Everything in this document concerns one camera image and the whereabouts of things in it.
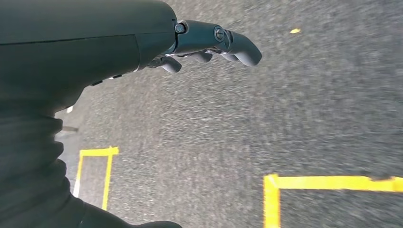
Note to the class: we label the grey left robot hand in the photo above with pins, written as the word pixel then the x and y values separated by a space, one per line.
pixel 78 47

